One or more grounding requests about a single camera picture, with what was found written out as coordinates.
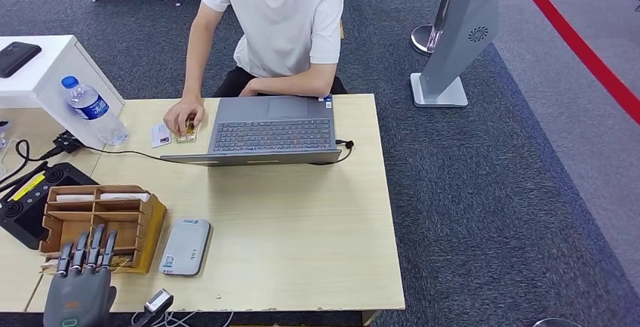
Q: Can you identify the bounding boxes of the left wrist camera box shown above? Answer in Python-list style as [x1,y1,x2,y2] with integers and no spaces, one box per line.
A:
[132,288,175,327]

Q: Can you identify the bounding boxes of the grey round object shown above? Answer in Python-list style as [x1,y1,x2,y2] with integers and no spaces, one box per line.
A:
[531,318,580,327]

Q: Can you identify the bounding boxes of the white cables under desk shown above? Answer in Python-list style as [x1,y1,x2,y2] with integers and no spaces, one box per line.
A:
[131,310,233,327]

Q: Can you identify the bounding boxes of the black power adapter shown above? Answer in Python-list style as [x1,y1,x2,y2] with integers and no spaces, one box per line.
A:
[52,131,86,156]

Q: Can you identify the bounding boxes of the black laptop cable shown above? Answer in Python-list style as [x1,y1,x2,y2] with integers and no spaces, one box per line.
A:
[83,139,355,167]

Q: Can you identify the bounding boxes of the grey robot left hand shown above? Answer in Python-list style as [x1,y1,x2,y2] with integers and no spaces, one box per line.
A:
[43,224,118,327]

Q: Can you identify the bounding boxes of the person's right hand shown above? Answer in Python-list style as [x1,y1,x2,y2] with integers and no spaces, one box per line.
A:
[162,97,206,138]

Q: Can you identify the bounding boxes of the clear water bottle blue label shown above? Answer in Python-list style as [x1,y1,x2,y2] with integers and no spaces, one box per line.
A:
[60,75,129,147]

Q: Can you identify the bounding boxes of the grey white card reader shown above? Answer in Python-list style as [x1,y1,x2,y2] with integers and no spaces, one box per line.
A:
[158,217,213,276]

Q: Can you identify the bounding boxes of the black tablet controller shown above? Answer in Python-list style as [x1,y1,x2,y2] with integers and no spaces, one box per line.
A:
[0,162,98,251]

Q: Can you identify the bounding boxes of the chrome stanchion post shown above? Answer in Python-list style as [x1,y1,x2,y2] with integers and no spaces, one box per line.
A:
[411,0,460,57]

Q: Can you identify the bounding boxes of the gold key card stack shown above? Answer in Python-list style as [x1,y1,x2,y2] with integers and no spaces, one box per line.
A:
[174,116,198,144]

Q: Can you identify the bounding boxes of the black power cord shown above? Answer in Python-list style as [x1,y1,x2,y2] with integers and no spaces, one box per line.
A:
[14,138,63,162]

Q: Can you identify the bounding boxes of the person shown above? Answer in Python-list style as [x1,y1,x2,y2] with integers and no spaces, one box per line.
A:
[162,0,349,138]

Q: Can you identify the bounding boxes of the person's left hand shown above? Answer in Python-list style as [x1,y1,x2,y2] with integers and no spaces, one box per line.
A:
[238,78,261,98]

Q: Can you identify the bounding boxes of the wooden card organizer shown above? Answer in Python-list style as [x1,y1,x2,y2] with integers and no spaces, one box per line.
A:
[38,184,168,276]

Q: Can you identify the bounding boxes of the gold key cards in organizer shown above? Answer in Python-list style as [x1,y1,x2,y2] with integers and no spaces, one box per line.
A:
[39,253,135,276]

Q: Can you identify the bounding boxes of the grey kiosk stand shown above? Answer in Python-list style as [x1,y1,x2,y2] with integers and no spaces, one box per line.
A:
[410,0,500,110]

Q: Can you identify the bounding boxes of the grey laptop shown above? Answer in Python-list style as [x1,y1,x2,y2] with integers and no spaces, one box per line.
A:
[159,94,344,167]

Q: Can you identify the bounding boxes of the white ID card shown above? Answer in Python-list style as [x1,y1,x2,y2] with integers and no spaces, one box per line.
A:
[149,122,173,149]

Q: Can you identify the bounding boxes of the white cabinet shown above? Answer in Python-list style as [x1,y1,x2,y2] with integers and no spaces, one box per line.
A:
[0,35,126,150]

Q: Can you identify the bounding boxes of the black phone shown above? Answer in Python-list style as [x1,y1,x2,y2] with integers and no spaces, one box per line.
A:
[0,41,43,79]

